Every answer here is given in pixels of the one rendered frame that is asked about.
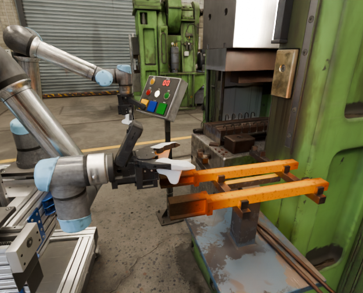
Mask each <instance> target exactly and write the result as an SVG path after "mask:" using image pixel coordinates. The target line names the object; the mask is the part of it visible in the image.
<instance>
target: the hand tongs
mask: <svg viewBox="0 0 363 293"><path fill-rule="evenodd" d="M257 225H258V226H259V227H260V228H262V229H263V230H264V231H265V232H266V233H268V234H269V235H270V236H271V237H272V238H273V239H274V240H275V241H276V242H277V243H278V244H279V245H280V246H281V247H282V248H283V249H284V250H285V251H286V252H287V253H289V254H290V255H291V256H292V257H293V258H294V259H295V260H296V261H297V262H298V263H299V264H300V265H302V266H303V267H304V268H305V269H306V270H307V271H308V272H309V273H310V274H311V275H312V276H313V278H315V279H316V280H317V281H318V282H319V283H320V284H321V285H322V286H323V287H324V288H325V289H326V290H327V291H329V292H330V293H336V292H335V291H334V290H333V289H332V288H331V287H330V286H328V285H327V283H326V282H324V280H322V279H321V278H320V277H319V276H318V275H317V274H316V273H315V272H313V271H312V270H311V269H310V268H309V267H308V266H307V265H306V264H305V263H304V262H303V261H302V260H301V259H300V258H299V257H298V256H296V255H295V254H294V253H293V252H292V251H291V250H290V249H289V248H288V247H287V246H286V245H285V244H284V243H283V242H282V241H280V240H279V239H278V238H277V237H276V236H275V235H274V234H273V233H272V232H270V231H269V230H268V229H267V228H266V227H264V226H263V225H262V224H260V223H259V222H258V223H257ZM258 226H257V231H258V233H259V234H260V235H261V236H262V237H263V239H265V240H266V241H267V242H268V243H269V244H270V246H272V247H273V248H274V250H276V251H277V253H279V254H280V255H281V257H283V258H284V260H285V261H287V262H288V264H290V265H291V267H292V268H294V269H295V271H297V272H298V274H299V275H301V276H302V278H303V279H304V280H305V281H306V282H307V283H308V284H309V285H310V286H311V287H312V288H313V289H314V290H315V291H316V292H317V293H323V292H322V291H321V290H320V289H319V288H318V287H317V286H316V285H315V284H314V283H313V282H312V281H311V280H310V279H309V278H308V277H307V276H306V275H305V274H304V273H303V272H302V271H301V270H300V269H299V268H298V267H297V266H296V265H295V264H294V263H293V262H292V261H291V260H290V259H289V258H288V257H287V256H286V255H285V254H284V253H283V252H282V251H281V250H280V249H279V248H278V247H277V246H276V245H275V244H274V243H273V242H272V241H271V240H270V239H269V238H268V237H267V236H266V235H265V234H264V233H263V232H262V231H261V230H260V229H259V227H258Z"/></svg>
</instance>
